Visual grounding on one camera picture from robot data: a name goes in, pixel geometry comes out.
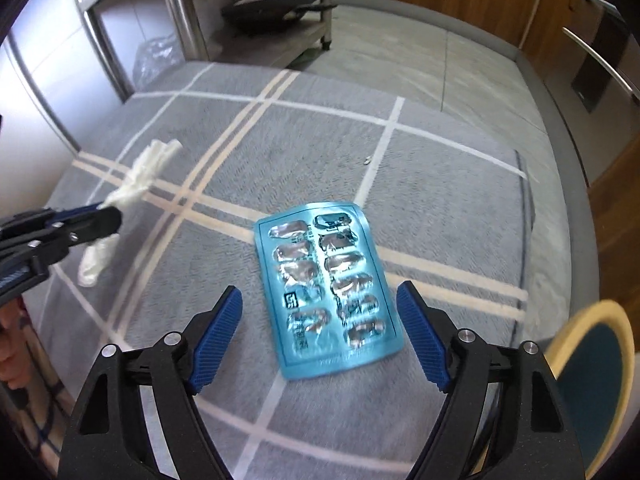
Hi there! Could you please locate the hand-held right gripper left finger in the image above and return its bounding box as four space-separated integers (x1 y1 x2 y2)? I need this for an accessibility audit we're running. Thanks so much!
57 285 244 480

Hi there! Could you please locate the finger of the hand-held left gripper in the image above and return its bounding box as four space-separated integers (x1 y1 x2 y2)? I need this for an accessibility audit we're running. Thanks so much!
65 207 124 251
47 203 107 227

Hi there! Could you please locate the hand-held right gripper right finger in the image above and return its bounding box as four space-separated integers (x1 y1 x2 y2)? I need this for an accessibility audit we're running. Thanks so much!
396 281 583 480

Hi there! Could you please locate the white tissue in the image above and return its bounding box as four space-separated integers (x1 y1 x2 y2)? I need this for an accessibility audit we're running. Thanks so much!
77 140 181 288

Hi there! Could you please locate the teal blister pack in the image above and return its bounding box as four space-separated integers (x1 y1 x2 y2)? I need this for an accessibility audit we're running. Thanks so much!
252 200 407 382

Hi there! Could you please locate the teal bin with yellow rim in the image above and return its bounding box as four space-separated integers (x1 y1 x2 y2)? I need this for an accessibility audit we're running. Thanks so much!
547 300 636 480

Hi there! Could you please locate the person's left hand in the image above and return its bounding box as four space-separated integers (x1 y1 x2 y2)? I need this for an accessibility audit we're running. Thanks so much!
0 302 28 396

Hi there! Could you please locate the clear plastic bag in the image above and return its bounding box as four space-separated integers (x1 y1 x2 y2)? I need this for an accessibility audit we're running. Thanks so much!
131 34 187 94

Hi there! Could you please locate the grey plaid mat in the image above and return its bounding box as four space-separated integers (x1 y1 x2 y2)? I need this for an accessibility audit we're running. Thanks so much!
20 60 537 480

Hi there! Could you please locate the tall wooden cabinet panel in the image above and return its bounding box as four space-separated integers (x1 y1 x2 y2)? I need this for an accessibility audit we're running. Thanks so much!
587 147 640 313

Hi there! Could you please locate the metal kitchen cart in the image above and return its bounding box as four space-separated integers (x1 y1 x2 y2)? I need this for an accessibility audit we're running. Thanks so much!
67 0 335 106

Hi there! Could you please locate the black grill pan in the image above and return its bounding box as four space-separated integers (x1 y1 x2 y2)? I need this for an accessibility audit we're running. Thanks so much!
221 0 339 37

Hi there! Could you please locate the stainless steel oven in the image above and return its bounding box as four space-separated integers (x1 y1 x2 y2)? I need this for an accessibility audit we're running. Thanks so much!
542 0 640 117

